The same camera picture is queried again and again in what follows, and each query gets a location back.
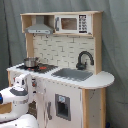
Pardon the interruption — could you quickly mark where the silver toy pot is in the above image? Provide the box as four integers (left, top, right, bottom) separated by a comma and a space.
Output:
24, 57, 38, 67

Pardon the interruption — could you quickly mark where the black toy stovetop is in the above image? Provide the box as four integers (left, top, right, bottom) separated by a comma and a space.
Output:
19, 63, 56, 73

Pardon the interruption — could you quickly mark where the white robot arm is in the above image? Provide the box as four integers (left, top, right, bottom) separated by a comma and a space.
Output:
0, 74, 39, 128

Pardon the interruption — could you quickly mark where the grey range hood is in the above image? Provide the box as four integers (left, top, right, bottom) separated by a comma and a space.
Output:
25, 16, 53, 34

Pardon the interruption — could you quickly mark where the black toy faucet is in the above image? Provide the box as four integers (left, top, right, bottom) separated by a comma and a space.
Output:
76, 51, 94, 70

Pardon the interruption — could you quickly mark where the grey toy sink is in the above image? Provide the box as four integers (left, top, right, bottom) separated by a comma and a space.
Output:
53, 68, 93, 81

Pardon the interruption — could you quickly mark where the white toy microwave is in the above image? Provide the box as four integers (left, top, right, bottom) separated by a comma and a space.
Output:
55, 14, 92, 34

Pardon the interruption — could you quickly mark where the toy fridge door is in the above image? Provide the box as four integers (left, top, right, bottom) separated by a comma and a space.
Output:
37, 81, 82, 128

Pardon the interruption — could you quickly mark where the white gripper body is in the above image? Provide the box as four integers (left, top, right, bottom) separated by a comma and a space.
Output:
14, 74, 32, 91

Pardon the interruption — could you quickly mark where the wooden toy kitchen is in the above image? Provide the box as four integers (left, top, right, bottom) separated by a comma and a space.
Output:
6, 10, 116, 128

